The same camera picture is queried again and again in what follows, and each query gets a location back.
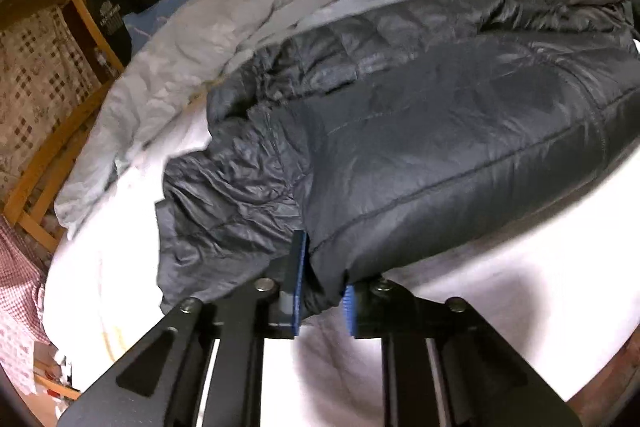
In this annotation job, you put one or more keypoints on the wooden bed frame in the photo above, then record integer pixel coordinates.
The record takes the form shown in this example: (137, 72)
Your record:
(30, 202)

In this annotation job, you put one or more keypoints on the blue pillow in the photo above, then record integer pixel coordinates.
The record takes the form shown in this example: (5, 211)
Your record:
(150, 22)

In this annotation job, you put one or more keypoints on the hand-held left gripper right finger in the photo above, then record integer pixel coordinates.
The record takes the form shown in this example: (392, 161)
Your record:
(350, 312)

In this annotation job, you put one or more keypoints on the light blue duvet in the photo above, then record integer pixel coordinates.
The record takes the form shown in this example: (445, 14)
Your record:
(175, 72)

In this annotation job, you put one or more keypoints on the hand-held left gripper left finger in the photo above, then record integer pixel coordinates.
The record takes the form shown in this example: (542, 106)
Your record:
(298, 282)

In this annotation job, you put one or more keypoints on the red checked cloth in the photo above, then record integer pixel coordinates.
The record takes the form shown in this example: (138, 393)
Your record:
(20, 282)

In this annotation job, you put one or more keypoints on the brown patterned curtain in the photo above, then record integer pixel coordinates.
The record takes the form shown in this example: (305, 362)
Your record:
(35, 82)

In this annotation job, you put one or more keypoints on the black quilted down jacket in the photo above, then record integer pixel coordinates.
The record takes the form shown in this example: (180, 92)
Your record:
(425, 132)

